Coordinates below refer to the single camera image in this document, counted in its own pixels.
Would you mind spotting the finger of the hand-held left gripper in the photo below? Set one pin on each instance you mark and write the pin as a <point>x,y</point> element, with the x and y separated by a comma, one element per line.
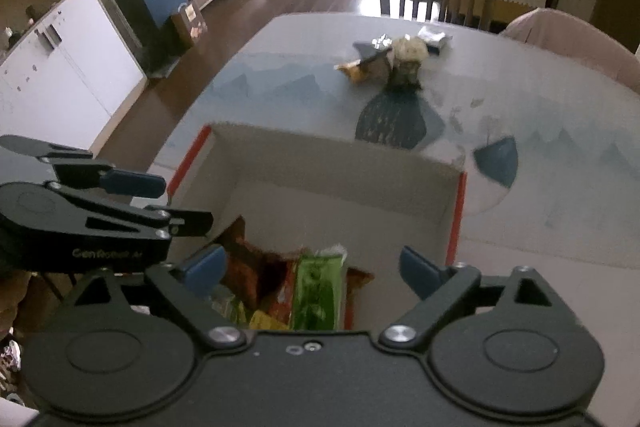
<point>190,223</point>
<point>132,184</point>

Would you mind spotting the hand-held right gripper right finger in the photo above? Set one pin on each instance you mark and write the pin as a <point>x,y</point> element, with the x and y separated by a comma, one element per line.
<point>420,272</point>

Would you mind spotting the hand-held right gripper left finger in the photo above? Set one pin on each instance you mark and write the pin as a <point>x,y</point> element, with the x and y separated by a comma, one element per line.
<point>205,267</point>

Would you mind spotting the orange brown snack packet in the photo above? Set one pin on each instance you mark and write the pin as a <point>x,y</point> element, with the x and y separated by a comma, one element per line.
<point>250,264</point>

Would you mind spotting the red snack packet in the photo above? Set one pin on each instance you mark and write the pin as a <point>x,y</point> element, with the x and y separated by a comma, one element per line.
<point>285,302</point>

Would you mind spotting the green snack packet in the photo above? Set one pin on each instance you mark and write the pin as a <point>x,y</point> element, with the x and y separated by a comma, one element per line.
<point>315,292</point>

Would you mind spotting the red-edged cardboard box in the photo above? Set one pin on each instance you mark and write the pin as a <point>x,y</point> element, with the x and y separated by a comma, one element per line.
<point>350,187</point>

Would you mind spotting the gold candy wrapper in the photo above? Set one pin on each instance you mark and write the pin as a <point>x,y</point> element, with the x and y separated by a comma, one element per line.
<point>352,72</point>

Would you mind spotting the pale yellow snack packet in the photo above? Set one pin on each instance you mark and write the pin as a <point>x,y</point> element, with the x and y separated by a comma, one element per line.
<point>410,49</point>

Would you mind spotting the dark blue snack packet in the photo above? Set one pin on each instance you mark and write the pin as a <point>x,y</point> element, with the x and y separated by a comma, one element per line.
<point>372,52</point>

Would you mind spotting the silver candy wrapper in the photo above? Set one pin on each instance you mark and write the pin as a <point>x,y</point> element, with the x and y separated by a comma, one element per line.
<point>381,41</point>

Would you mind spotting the white snack packet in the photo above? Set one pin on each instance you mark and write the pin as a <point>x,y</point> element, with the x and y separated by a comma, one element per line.
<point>434,38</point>

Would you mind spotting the white cabinet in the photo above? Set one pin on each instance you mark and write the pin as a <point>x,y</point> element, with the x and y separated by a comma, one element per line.
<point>65,72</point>

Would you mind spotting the brown paper bag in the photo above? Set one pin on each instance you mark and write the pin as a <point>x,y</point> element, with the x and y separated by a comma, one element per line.
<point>189,24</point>

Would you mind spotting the mountain print tablecloth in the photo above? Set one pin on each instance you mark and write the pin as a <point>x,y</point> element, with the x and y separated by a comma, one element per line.
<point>525,132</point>

